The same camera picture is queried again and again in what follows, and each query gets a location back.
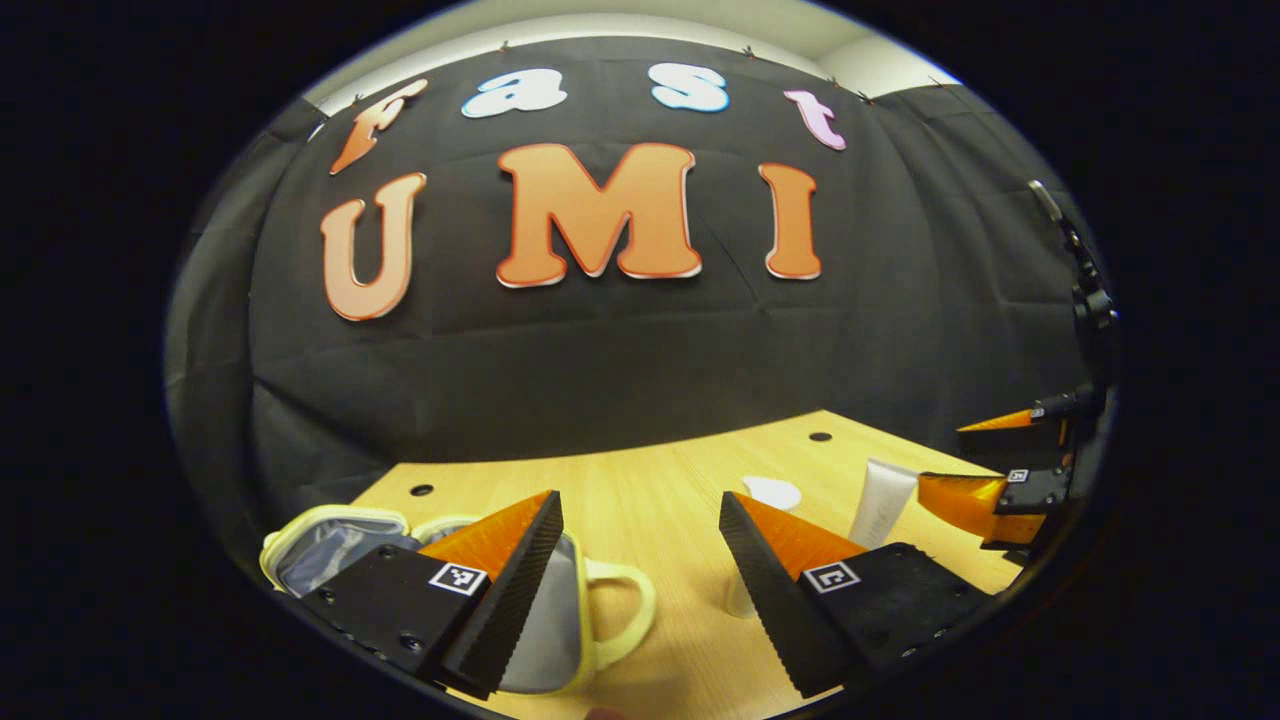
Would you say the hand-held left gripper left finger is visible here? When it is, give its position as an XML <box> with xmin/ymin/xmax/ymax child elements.
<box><xmin>300</xmin><ymin>490</ymin><xmax>566</xmax><ymax>701</ymax></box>

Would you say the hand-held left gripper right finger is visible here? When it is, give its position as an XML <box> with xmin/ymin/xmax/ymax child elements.
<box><xmin>718</xmin><ymin>490</ymin><xmax>991</xmax><ymax>699</ymax></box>

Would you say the white pump bottle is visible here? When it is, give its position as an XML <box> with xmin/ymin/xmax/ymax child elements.
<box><xmin>725</xmin><ymin>476</ymin><xmax>803</xmax><ymax>619</ymax></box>

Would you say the white squeeze tube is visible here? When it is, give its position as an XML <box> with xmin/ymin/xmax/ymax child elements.
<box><xmin>848</xmin><ymin>458</ymin><xmax>919</xmax><ymax>549</ymax></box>

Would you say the pale yellow small suitcase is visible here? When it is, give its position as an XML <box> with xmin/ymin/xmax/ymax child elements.
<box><xmin>260</xmin><ymin>505</ymin><xmax>658</xmax><ymax>696</ymax></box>

